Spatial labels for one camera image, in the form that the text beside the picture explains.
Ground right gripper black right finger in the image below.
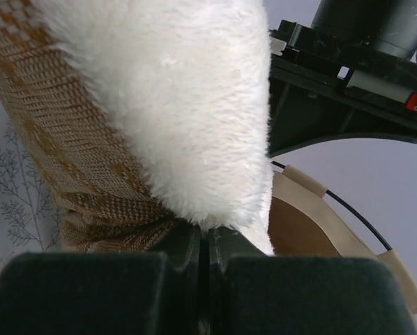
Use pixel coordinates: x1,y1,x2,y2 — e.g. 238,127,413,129
207,228,417,335

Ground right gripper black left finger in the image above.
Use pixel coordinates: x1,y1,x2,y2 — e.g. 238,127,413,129
0,224,200,334

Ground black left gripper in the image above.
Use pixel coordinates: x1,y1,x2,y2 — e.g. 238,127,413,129
269,20,417,157

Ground black tent pole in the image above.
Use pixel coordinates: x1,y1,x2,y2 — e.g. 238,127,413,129
271,161,417,324

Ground peach patterned pillow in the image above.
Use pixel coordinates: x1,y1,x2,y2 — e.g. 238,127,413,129
0,1,273,255

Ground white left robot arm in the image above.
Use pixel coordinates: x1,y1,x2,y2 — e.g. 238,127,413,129
269,1,417,157

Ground floral table mat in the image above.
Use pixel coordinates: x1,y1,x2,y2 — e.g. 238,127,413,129
0,102,61,272

